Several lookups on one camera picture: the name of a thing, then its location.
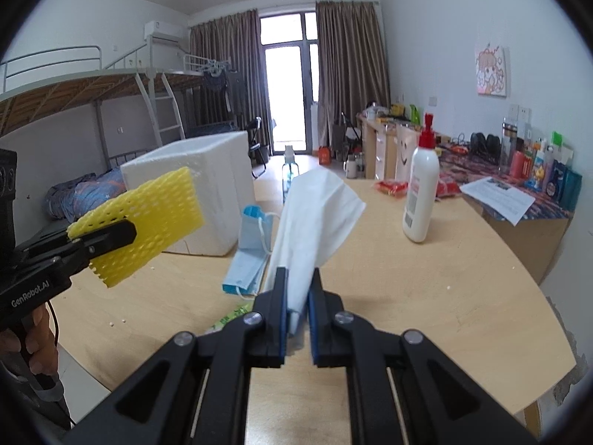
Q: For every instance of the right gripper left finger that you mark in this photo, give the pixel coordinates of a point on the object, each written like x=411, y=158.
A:
x=194, y=389

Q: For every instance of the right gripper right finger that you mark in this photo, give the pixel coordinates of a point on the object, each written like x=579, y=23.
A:
x=402, y=388

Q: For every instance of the green floral tissue pack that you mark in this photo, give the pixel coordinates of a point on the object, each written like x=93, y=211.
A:
x=238, y=311

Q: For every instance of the blue surgical face mask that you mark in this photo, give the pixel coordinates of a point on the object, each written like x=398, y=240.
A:
x=246, y=270

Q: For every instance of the yellow foam net sponge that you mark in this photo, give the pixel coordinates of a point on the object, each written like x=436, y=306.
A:
x=141, y=223

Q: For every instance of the white tissue paper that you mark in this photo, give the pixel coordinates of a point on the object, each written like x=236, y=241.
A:
x=320, y=211

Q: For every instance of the person's left hand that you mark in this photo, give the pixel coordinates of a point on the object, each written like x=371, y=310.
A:
x=39, y=344

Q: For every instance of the blue plaid quilt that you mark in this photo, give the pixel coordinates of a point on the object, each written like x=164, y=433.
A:
x=72, y=199

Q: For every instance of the white lotion pump bottle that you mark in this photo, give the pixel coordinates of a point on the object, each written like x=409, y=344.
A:
x=422, y=186

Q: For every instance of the metal bunk bed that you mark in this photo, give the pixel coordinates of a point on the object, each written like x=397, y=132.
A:
x=68, y=110

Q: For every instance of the red snack packet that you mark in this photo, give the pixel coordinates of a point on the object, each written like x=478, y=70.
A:
x=392, y=188
x=446, y=187

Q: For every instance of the white printed paper sheet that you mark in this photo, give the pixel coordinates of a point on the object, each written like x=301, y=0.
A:
x=498, y=199

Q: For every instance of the white styrofoam box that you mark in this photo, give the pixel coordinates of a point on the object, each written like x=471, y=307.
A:
x=221, y=172

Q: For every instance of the white thermos jug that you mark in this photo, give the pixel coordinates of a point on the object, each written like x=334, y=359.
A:
x=351, y=167

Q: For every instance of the patterned desk cloth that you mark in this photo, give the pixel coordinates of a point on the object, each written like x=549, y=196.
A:
x=466, y=169

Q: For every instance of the black folding chair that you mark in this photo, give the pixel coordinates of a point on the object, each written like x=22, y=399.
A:
x=257, y=152

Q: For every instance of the blue spray bottle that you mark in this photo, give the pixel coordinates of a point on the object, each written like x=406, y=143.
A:
x=289, y=170

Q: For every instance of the orange bag on floor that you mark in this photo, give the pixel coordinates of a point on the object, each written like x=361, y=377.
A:
x=325, y=156

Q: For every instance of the wooden desk with drawers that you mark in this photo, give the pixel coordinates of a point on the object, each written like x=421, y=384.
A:
x=380, y=148

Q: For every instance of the left brown curtain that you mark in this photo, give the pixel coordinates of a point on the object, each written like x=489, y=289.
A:
x=240, y=93

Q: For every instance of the brown curtain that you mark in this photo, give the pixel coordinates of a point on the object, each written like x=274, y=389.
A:
x=240, y=93
x=353, y=70

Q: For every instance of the right brown curtain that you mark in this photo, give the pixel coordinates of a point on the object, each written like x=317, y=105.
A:
x=353, y=70

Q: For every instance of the glass balcony door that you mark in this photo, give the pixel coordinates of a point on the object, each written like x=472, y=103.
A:
x=291, y=57

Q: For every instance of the wall air conditioner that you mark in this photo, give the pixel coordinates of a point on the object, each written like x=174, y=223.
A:
x=164, y=31

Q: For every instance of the anime wall poster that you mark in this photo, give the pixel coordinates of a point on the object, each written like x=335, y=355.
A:
x=491, y=71

